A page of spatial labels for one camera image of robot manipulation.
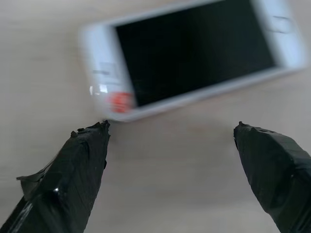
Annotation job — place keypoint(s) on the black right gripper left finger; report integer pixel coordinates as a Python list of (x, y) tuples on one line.
[(65, 174)]

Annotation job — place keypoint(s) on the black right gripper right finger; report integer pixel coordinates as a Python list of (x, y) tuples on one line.
[(274, 174)]

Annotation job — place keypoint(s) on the white smartphone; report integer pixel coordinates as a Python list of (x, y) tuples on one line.
[(194, 55)]

